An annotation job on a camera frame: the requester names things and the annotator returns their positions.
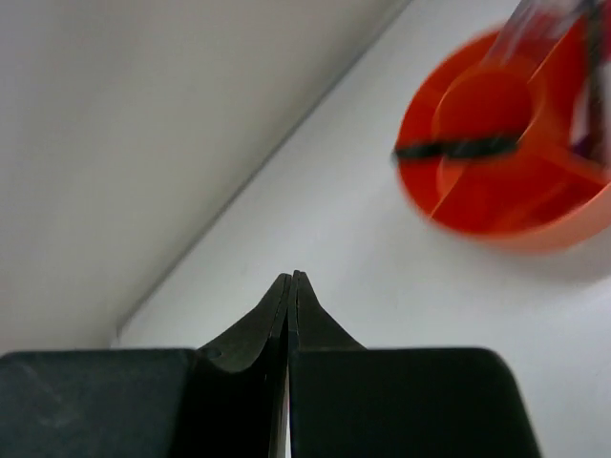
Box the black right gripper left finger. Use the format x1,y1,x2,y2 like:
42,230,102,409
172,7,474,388
1,274,291,457

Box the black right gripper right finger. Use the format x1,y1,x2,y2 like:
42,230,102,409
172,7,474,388
287,271,540,457

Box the black handled scissors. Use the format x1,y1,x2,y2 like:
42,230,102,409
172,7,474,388
390,0,605,163

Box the white marker purple cap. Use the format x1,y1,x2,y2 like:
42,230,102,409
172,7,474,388
570,88,594,160

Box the orange round divided container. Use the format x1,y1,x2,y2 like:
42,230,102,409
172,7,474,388
393,23,610,252

